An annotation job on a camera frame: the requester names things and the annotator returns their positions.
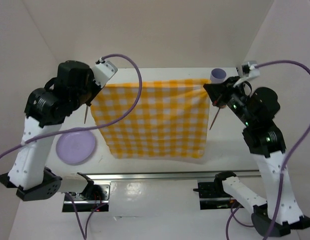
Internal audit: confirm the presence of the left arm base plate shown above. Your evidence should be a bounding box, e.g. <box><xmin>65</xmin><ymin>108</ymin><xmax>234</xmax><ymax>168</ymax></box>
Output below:
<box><xmin>59</xmin><ymin>180</ymin><xmax>111</xmax><ymax>213</ymax></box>

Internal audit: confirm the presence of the lilac cup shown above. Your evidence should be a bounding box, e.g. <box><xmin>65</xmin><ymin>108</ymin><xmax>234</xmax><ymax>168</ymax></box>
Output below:
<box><xmin>210</xmin><ymin>68</ymin><xmax>226</xmax><ymax>84</ymax></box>

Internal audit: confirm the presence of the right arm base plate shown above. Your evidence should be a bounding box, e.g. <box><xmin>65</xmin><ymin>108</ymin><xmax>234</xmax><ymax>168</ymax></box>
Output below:
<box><xmin>193</xmin><ymin>182</ymin><xmax>235</xmax><ymax>210</ymax></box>

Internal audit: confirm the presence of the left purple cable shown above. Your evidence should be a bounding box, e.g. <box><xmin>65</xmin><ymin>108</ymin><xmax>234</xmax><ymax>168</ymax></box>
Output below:
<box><xmin>0</xmin><ymin>53</ymin><xmax>143</xmax><ymax>240</ymax></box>

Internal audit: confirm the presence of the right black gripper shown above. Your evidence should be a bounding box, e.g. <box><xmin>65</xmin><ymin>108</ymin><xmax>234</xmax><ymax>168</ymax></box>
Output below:
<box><xmin>203</xmin><ymin>74</ymin><xmax>254</xmax><ymax>124</ymax></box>

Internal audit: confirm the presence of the lilac plate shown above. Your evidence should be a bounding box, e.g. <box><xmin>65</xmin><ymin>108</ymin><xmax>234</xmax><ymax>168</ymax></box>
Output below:
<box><xmin>56</xmin><ymin>131</ymin><xmax>96</xmax><ymax>165</ymax></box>

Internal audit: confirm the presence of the aluminium front rail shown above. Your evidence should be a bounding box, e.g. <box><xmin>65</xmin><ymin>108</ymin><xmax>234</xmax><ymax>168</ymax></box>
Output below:
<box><xmin>62</xmin><ymin>169</ymin><xmax>263</xmax><ymax>182</ymax></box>

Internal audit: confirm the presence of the copper fork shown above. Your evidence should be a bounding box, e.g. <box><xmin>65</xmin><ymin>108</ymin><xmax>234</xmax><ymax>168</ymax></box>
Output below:
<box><xmin>84</xmin><ymin>105</ymin><xmax>89</xmax><ymax>124</ymax></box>

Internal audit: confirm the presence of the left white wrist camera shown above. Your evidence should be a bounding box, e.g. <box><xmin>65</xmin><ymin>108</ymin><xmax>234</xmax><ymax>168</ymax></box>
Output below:
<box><xmin>92</xmin><ymin>58</ymin><xmax>118</xmax><ymax>88</ymax></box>

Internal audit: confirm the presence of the yellow checkered cloth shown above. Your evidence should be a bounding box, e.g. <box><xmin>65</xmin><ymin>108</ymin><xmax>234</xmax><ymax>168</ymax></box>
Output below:
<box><xmin>91</xmin><ymin>78</ymin><xmax>210</xmax><ymax>159</ymax></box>

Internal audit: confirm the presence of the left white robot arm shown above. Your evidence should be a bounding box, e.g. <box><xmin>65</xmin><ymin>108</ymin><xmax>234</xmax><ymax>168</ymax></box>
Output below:
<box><xmin>0</xmin><ymin>60</ymin><xmax>118</xmax><ymax>202</ymax></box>

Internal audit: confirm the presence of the copper spoon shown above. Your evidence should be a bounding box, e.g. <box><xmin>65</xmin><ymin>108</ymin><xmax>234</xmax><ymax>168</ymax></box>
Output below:
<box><xmin>209</xmin><ymin>105</ymin><xmax>226</xmax><ymax>131</ymax></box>

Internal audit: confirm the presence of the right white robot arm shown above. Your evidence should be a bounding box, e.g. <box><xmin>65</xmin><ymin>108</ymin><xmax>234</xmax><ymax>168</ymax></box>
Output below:
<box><xmin>203</xmin><ymin>76</ymin><xmax>310</xmax><ymax>238</ymax></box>

